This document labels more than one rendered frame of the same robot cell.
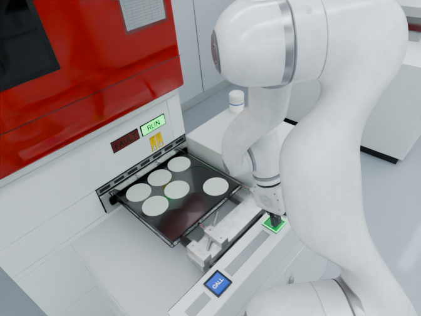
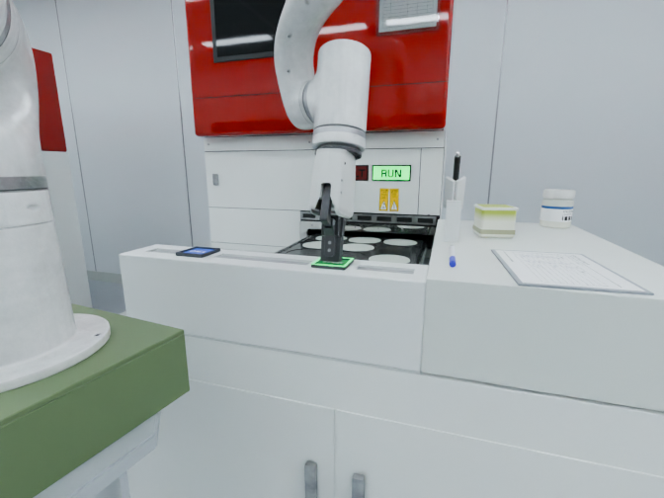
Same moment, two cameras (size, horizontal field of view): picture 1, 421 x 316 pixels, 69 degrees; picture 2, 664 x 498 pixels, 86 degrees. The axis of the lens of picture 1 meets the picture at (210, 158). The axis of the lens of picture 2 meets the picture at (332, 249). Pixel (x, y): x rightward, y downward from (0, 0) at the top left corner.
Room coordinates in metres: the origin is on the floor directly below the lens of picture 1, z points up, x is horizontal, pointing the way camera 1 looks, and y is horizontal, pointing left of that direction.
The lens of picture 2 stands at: (0.31, -0.66, 1.11)
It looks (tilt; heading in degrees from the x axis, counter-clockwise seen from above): 13 degrees down; 60
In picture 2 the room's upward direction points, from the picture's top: straight up
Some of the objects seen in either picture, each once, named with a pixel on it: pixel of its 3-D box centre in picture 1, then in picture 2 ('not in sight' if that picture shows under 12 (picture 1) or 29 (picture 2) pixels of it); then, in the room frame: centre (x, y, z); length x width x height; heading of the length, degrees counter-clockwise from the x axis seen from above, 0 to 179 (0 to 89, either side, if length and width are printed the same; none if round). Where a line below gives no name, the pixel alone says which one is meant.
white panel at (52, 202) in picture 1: (101, 173); (313, 197); (0.86, 0.41, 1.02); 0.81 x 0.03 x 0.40; 132
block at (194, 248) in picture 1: (198, 252); not in sight; (0.57, 0.07, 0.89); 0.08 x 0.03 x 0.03; 42
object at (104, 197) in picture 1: (148, 174); (364, 237); (0.97, 0.27, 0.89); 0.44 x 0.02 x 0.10; 132
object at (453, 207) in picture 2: not in sight; (453, 208); (0.90, -0.14, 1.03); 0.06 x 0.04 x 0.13; 42
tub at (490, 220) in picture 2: not in sight; (493, 220); (1.02, -0.15, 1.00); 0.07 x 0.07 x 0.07; 51
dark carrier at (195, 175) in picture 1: (176, 189); (356, 248); (0.86, 0.14, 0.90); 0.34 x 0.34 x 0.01; 42
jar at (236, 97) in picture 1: (236, 102); (556, 207); (1.28, -0.15, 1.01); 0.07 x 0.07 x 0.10
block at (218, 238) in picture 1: (215, 236); not in sight; (0.62, 0.01, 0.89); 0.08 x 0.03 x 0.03; 42
